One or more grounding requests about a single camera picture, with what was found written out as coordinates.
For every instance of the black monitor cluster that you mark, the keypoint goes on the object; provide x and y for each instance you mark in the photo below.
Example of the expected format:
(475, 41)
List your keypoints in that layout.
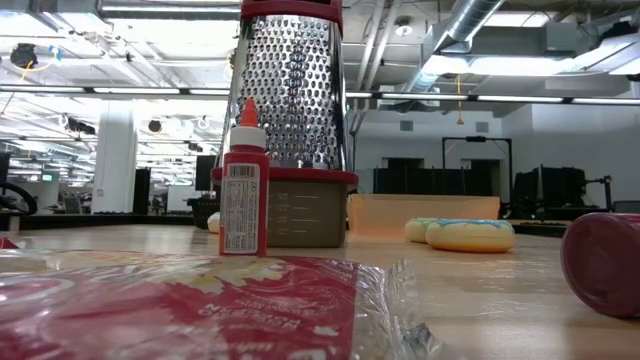
(560, 187)

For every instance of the black cabinet row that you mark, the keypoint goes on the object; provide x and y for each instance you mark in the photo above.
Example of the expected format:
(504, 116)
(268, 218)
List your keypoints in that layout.
(425, 182)

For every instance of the silver ventilation duct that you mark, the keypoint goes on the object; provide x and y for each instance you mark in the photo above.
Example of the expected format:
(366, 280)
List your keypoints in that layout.
(470, 20)

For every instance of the toy donut blue icing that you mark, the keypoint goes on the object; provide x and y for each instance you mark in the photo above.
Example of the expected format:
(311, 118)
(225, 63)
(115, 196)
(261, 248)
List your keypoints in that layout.
(470, 237)

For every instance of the black upright panel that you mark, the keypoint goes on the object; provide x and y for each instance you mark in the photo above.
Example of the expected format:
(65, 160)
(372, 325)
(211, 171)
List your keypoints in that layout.
(141, 190)

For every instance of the steel box grater red trim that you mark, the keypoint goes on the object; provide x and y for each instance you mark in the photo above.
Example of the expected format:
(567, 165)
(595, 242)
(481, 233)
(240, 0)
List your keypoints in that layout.
(295, 100)

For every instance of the maroon round can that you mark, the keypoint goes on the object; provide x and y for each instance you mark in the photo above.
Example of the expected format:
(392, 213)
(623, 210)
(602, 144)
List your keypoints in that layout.
(605, 265)

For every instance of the black ceiling camera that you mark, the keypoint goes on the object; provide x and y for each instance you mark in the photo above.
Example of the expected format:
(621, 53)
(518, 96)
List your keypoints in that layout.
(23, 55)

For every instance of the red squeeze bottle white cap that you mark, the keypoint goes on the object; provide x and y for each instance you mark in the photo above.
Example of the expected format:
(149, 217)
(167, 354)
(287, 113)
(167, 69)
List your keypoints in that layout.
(245, 210)

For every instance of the white building column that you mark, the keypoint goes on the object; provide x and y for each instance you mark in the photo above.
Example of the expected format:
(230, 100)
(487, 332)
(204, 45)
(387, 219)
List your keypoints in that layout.
(112, 165)

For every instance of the grey box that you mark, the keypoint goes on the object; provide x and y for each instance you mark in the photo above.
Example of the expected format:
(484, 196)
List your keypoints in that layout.
(627, 206)

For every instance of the black mesh basket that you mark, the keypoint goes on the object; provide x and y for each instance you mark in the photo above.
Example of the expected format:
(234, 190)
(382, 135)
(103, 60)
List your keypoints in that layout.
(200, 212)

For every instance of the orange translucent plastic bin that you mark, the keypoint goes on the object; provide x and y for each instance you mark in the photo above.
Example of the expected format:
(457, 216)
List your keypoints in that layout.
(390, 215)

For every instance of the yellow donut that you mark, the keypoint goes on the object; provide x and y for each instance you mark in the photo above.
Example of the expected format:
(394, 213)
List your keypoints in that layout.
(415, 231)

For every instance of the black stand frame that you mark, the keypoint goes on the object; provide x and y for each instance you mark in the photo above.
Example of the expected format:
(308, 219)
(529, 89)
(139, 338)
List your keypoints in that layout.
(476, 139)

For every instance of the red popcorn packet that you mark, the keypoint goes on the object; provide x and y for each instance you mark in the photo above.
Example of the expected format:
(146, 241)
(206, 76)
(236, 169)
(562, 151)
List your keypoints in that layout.
(150, 310)

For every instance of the long ceiling light bar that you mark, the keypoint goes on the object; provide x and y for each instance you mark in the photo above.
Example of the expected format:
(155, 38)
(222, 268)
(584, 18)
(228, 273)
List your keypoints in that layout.
(500, 98)
(125, 90)

